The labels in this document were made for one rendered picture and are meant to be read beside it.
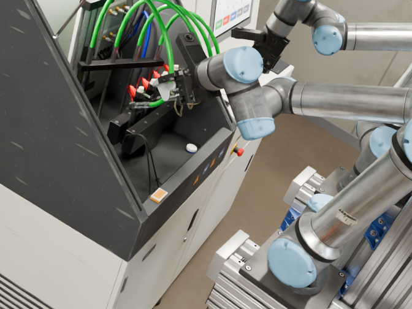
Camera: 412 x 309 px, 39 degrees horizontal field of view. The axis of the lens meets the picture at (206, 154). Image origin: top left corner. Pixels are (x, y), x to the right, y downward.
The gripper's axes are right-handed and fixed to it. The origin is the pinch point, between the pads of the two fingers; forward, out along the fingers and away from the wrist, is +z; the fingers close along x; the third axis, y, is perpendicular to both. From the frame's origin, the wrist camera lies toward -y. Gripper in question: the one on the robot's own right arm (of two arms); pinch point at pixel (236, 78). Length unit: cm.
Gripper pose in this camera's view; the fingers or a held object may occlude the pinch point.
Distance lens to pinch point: 186.5
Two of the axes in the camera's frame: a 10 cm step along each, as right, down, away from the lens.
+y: 7.7, 6.2, -1.4
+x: 4.2, -3.3, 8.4
